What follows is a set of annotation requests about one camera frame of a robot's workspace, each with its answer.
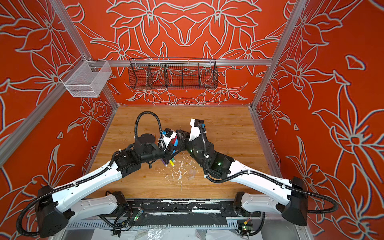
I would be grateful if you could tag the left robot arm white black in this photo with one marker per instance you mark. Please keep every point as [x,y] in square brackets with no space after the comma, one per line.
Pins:
[54,208]

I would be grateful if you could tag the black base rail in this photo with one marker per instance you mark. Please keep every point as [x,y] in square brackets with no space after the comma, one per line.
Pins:
[223,208]

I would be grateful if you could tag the white mesh basket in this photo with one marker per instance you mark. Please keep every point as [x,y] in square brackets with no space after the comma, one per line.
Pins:
[84,81]

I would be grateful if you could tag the black wire basket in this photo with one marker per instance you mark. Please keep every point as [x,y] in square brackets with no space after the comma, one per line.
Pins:
[173,74]

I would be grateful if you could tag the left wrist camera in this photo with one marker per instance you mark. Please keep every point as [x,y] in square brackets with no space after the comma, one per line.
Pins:
[166,137]

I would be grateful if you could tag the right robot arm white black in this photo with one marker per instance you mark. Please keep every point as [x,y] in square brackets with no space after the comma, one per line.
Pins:
[287,197]

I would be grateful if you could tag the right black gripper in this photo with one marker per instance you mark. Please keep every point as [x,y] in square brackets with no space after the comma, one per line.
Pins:
[186,139]

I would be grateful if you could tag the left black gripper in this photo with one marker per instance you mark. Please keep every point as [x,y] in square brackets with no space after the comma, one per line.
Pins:
[167,152]

